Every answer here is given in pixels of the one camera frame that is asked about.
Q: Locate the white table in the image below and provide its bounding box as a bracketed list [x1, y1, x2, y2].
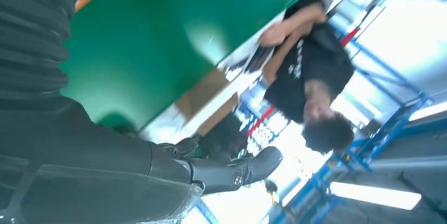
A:
[139, 0, 338, 144]

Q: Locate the person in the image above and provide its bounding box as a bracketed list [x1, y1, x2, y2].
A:
[260, 0, 357, 154]

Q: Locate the ceiling light panel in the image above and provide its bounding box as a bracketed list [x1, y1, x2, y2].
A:
[407, 101, 447, 122]
[329, 181, 422, 211]

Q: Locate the black tablet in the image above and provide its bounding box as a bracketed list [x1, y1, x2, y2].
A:
[244, 46, 277, 75]

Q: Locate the black chair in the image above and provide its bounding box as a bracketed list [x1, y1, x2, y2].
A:
[201, 113, 249, 164]

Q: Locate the blue metal rack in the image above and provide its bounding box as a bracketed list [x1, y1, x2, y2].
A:
[269, 0, 434, 224]

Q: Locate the green table board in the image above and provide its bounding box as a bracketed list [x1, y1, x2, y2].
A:
[60, 0, 305, 131]

